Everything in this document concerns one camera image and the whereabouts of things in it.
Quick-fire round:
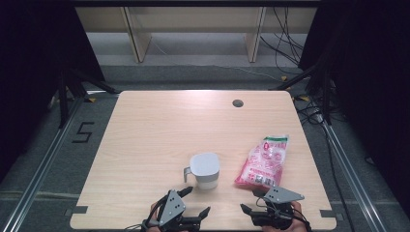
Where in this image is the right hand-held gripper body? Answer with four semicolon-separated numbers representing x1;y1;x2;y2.
250;186;306;231

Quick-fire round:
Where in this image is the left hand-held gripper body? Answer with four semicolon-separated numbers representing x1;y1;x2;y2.
158;188;202;232

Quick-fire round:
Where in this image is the pink and white seasoning packet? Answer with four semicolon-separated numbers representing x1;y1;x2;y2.
234;133;290;189

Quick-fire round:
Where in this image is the white mug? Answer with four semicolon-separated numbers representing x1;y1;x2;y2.
183;152;221;190

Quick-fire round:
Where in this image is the person's left hand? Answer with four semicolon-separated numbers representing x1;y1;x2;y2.
148;200;166;232

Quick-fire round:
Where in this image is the person's right hand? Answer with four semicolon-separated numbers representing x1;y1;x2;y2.
261;201;308;232

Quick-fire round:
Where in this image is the black metal stand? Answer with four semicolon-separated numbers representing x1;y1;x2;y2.
57;67;119;129
270;64;333;125

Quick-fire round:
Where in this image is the black curtain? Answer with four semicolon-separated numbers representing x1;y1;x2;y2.
299;0;410;211
0;0;105;182

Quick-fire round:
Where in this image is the right hand-held gripper cable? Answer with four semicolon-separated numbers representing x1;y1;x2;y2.
255;197;278;215

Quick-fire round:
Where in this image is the hand-held gripper cable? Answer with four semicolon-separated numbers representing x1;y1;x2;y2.
255;197;278;215
125;221;153;232

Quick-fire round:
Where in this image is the left hand-held gripper cable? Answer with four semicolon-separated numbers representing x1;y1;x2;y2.
125;221;153;232

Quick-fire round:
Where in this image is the metal floor rail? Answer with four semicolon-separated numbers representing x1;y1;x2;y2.
0;96;85;232
322;122;391;232

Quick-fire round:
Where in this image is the bundle of black cables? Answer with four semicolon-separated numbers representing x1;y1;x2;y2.
260;6;306;67

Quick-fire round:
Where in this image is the light wooden desk frame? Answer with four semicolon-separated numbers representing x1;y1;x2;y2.
74;6;318;64

